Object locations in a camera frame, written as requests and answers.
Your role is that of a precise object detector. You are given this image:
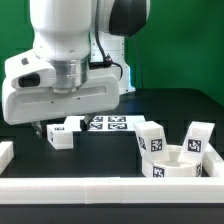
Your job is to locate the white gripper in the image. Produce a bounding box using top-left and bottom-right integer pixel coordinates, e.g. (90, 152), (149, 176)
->
(2, 50), (120, 138)

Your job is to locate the white round stool seat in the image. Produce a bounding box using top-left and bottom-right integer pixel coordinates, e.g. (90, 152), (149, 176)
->
(142, 145), (202, 178)

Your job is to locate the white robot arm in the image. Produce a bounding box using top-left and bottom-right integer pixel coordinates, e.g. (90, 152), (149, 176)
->
(2, 0), (150, 130)

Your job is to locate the white U-shaped fence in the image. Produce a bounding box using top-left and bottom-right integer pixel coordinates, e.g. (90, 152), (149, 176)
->
(0, 139), (224, 205)

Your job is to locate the white marker base plate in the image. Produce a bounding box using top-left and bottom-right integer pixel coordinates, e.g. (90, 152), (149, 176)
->
(64, 115), (145, 132)

